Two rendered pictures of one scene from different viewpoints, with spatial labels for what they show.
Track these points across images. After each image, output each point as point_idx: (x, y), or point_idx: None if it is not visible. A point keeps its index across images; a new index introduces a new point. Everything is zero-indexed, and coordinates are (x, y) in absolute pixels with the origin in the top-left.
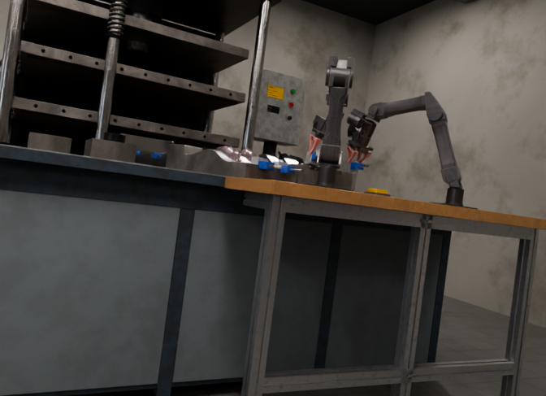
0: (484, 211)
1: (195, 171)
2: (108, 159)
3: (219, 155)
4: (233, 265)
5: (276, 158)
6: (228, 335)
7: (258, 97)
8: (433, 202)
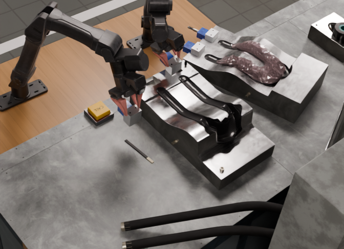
0: (9, 60)
1: (248, 26)
2: (292, 4)
3: (248, 36)
4: None
5: (227, 102)
6: None
7: (334, 126)
8: (45, 85)
